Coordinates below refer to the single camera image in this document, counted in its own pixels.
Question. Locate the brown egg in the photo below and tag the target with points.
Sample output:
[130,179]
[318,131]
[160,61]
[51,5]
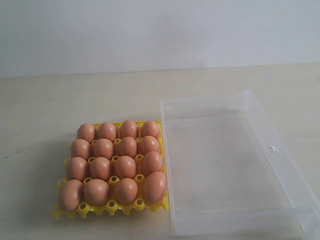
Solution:
[103,148]
[88,132]
[154,187]
[100,168]
[150,128]
[152,162]
[128,147]
[77,169]
[126,191]
[129,129]
[107,130]
[148,144]
[81,148]
[125,167]
[71,195]
[97,192]

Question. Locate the yellow plastic egg tray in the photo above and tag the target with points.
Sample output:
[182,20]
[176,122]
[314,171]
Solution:
[112,206]

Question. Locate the clear plastic container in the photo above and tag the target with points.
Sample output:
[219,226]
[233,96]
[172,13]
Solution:
[229,173]

